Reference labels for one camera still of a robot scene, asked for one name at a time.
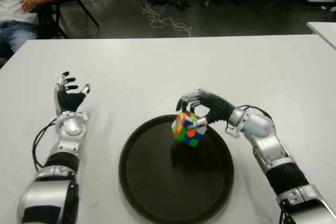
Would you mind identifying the white side table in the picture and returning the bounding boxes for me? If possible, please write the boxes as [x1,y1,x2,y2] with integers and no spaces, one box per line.
[306,21,336,48]

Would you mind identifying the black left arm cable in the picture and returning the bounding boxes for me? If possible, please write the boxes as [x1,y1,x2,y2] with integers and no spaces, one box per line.
[31,118,58,169]

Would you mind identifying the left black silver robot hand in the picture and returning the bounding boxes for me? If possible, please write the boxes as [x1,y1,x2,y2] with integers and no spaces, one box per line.
[54,71,92,116]

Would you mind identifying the dark round plate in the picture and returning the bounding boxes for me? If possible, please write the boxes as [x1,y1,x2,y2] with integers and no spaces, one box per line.
[118,114,235,224]

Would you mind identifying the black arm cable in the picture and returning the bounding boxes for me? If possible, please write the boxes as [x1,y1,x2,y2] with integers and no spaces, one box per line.
[31,118,58,169]
[237,105,272,119]

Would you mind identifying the tangled white floor cable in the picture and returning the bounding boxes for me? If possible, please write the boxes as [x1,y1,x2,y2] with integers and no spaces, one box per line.
[131,0,193,37]

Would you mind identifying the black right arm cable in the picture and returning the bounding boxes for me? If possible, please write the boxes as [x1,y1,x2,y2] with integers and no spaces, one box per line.
[237,105,272,119]

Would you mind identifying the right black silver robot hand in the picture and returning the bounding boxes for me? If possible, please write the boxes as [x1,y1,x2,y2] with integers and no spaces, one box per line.
[175,89,237,130]

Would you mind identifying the multicoloured Rubik's cube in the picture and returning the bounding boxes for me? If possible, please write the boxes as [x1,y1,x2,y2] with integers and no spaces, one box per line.
[172,112,208,148]

